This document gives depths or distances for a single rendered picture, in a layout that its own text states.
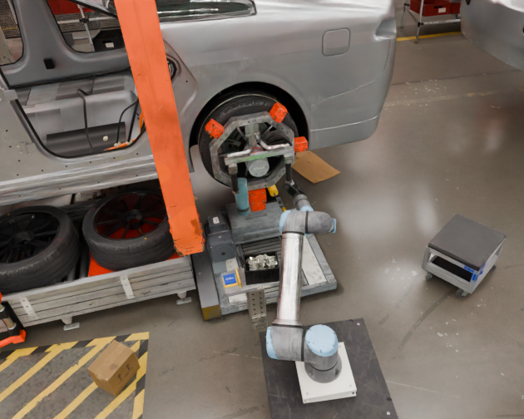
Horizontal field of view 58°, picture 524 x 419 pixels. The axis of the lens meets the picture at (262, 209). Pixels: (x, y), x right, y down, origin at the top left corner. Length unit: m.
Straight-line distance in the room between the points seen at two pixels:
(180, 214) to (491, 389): 1.99
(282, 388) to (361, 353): 0.46
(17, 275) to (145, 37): 1.74
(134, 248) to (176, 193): 0.64
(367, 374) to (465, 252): 1.09
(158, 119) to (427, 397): 2.07
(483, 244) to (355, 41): 1.51
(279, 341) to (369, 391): 0.54
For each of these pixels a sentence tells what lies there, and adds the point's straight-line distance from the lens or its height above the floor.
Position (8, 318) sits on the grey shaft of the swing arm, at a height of 0.27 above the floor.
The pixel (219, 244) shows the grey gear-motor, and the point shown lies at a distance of 3.08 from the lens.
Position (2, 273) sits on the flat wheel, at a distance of 3.26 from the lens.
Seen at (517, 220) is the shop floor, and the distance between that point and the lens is 4.14.
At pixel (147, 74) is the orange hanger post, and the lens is 2.24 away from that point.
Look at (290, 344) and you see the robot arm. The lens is 2.31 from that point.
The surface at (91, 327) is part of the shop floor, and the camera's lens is 3.38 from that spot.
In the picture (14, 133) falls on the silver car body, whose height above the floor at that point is 1.22.
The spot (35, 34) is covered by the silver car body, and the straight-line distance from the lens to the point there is 4.62.
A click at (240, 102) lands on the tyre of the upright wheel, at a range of 2.96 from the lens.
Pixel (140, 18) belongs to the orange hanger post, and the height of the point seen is 1.90.
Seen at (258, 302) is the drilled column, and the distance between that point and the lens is 2.89.
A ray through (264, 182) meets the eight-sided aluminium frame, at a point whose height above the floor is 0.62.
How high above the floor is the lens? 2.51
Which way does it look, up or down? 40 degrees down
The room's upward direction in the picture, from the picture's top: 5 degrees counter-clockwise
